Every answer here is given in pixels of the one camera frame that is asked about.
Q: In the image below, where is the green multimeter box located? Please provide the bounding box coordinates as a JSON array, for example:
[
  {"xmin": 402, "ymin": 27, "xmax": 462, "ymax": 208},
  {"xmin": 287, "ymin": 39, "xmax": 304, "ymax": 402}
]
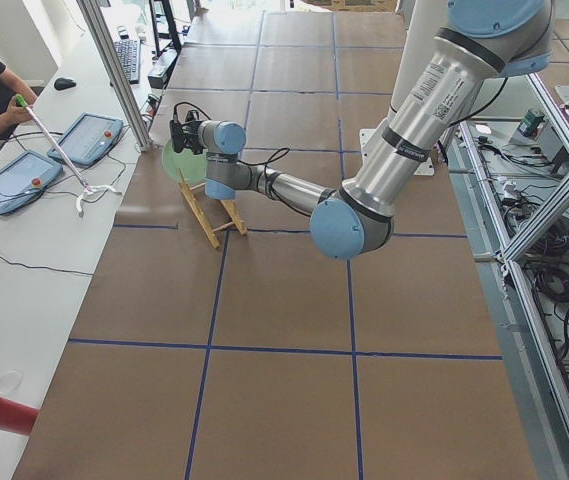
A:
[{"xmin": 517, "ymin": 108, "xmax": 545, "ymax": 138}]

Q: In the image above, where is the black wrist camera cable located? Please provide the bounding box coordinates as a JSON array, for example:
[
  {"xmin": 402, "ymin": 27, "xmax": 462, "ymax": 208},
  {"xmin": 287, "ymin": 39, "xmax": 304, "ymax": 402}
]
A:
[{"xmin": 171, "ymin": 101, "xmax": 291, "ymax": 168}]

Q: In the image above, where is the man's hand holding rod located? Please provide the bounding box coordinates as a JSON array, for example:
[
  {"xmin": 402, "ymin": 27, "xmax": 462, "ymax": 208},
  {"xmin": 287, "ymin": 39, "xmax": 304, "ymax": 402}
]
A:
[{"xmin": 5, "ymin": 95, "xmax": 32, "ymax": 126}]

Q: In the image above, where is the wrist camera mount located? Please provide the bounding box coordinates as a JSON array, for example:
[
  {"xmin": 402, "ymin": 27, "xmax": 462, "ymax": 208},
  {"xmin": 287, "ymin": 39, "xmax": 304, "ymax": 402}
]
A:
[{"xmin": 169, "ymin": 102, "xmax": 200, "ymax": 153}]

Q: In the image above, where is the far teach pendant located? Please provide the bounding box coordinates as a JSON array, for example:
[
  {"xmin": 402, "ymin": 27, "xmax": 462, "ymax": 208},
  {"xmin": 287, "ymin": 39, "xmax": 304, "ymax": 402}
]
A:
[{"xmin": 56, "ymin": 112, "xmax": 124, "ymax": 167}]

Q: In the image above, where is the black keyboard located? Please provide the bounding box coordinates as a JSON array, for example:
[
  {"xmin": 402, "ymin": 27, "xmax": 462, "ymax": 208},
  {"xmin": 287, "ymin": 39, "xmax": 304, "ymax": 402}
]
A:
[{"xmin": 113, "ymin": 38, "xmax": 141, "ymax": 84}]

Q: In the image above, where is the aluminium frame post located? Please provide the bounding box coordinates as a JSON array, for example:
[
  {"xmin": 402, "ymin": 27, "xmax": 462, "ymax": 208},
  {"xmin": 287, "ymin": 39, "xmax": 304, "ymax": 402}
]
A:
[{"xmin": 77, "ymin": 0, "xmax": 153, "ymax": 152}]

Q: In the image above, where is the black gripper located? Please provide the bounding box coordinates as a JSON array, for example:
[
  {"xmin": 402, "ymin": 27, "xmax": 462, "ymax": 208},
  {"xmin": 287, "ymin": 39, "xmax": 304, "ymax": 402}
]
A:
[{"xmin": 183, "ymin": 120, "xmax": 204, "ymax": 154}]

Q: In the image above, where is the wooden dish rack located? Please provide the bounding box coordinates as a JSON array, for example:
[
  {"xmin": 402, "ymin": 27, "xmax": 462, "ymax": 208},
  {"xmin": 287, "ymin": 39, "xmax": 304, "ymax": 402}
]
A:
[{"xmin": 177, "ymin": 169, "xmax": 247, "ymax": 249}]

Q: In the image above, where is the aluminium side frame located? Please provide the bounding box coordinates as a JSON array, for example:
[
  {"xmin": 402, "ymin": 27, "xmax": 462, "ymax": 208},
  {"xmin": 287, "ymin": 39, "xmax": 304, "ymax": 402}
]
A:
[{"xmin": 458, "ymin": 74, "xmax": 569, "ymax": 480}]

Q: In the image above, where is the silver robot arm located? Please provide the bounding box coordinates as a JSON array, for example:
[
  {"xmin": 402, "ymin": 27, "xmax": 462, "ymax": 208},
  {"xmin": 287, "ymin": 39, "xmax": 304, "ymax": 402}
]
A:
[{"xmin": 170, "ymin": 1, "xmax": 555, "ymax": 260}]

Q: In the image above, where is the near teach pendant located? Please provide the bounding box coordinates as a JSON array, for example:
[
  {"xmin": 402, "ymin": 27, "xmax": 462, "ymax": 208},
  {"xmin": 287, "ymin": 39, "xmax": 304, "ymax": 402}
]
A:
[{"xmin": 0, "ymin": 150, "xmax": 62, "ymax": 214}]

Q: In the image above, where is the black computer box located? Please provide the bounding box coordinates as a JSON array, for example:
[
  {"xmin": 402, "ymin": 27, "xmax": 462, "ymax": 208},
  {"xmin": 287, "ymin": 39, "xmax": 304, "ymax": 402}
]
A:
[{"xmin": 147, "ymin": 48, "xmax": 178, "ymax": 90}]

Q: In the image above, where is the teach pendant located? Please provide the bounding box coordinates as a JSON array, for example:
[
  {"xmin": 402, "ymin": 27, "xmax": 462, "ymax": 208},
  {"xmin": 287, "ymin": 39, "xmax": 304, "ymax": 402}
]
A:
[
  {"xmin": 0, "ymin": 150, "xmax": 62, "ymax": 214},
  {"xmin": 56, "ymin": 112, "xmax": 124, "ymax": 167}
]

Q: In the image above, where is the black computer mouse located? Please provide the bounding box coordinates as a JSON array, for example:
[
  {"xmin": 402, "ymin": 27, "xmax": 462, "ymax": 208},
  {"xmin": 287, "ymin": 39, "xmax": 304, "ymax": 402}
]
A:
[{"xmin": 53, "ymin": 77, "xmax": 77, "ymax": 91}]

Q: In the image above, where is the metal rod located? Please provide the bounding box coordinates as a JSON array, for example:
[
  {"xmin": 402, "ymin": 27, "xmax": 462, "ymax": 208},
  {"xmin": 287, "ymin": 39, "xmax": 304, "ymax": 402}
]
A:
[{"xmin": 14, "ymin": 93, "xmax": 123, "ymax": 218}]

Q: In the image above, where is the mint green plate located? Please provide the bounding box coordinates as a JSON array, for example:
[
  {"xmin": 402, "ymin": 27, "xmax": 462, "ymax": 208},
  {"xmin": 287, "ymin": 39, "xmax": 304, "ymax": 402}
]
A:
[{"xmin": 161, "ymin": 140, "xmax": 207, "ymax": 185}]

